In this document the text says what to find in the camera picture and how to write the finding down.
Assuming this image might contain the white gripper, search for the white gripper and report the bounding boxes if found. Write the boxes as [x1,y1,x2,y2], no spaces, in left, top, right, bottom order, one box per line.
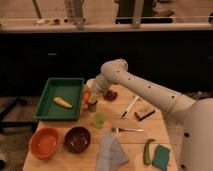
[86,75,108,98]

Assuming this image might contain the orange apple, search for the orange apple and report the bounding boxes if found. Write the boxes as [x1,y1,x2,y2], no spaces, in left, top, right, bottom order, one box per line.
[83,91,90,104]

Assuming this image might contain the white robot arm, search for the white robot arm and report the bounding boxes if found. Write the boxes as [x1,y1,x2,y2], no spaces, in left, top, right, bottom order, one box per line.
[89,59,213,171]

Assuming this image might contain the small green cup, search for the small green cup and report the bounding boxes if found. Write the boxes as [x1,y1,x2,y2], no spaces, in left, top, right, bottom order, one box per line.
[93,113,105,129]

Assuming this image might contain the dark brown grapes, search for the dark brown grapes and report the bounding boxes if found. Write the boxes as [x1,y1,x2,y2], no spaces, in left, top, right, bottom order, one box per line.
[103,89,118,101]

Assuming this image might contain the green plastic tray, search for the green plastic tray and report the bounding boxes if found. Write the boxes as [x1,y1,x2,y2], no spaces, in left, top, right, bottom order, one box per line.
[34,78,84,121]

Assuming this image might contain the white black marker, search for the white black marker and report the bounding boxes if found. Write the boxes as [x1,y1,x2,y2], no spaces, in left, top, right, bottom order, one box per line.
[121,95,140,118]

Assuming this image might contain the brown black brush block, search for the brown black brush block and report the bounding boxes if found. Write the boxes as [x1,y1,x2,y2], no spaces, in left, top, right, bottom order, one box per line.
[134,107,155,121]

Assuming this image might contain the dark brown bowl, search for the dark brown bowl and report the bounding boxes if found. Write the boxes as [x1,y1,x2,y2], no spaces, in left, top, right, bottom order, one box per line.
[64,126,91,153]

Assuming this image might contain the grey cloth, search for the grey cloth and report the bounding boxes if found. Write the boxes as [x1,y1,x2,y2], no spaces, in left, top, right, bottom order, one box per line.
[96,133,129,171]

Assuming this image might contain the orange bowl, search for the orange bowl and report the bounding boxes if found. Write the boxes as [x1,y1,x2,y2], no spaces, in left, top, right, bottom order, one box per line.
[29,127,60,160]

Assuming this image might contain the green chili pepper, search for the green chili pepper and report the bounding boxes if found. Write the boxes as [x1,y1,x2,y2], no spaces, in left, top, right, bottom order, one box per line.
[143,139,155,166]

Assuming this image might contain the teal sponge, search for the teal sponge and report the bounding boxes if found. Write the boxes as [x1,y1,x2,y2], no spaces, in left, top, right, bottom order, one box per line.
[152,145,170,171]

